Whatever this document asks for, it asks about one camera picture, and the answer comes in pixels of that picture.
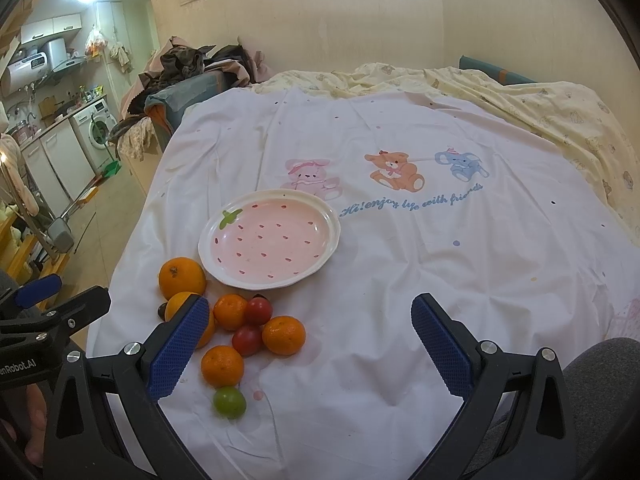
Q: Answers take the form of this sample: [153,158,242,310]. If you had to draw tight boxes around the dark purple grape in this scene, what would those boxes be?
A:
[157,302,167,322]

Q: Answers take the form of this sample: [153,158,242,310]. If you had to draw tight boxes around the green cherry tomato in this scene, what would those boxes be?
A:
[213,387,246,419]

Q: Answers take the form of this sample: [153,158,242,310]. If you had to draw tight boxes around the small mandarin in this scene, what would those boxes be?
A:
[213,294,247,333]
[201,346,244,388]
[262,315,306,356]

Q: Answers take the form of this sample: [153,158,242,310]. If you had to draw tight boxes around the large smooth orange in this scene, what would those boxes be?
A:
[163,292,215,350]

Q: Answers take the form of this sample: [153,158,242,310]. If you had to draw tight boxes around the large orange with stem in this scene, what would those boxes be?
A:
[158,257,207,299]

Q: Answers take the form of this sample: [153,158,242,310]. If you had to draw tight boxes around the red cherry tomato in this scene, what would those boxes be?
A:
[244,296,273,326]
[231,325,262,358]

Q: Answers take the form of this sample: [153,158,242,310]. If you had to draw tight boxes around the person's left hand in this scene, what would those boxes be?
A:
[1,384,48,467]

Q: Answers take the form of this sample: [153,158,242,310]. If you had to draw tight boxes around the wooden yellow rack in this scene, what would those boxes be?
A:
[1,214,70,285]

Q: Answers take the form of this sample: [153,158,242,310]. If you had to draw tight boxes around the white kitchen cabinets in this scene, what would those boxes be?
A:
[22,119,96,218]

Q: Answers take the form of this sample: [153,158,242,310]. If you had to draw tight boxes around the green broom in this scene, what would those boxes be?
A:
[103,142,122,179]

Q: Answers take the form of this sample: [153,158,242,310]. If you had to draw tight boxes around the white washing machine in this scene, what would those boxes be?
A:
[70,96,117,174]

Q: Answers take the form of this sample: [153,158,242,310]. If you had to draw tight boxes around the white water heater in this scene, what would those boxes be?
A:
[1,52,50,96]

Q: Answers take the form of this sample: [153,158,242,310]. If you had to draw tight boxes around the pink strawberry ceramic plate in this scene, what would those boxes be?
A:
[198,188,341,292]

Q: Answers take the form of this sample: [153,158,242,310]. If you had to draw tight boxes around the pile of clothes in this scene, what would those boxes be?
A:
[108,36,274,160]

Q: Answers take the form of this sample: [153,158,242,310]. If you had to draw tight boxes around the yellow patterned blanket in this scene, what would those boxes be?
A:
[252,63,639,243]

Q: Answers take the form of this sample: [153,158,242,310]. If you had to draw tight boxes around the teal headboard cushion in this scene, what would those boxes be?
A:
[458,55,535,86]

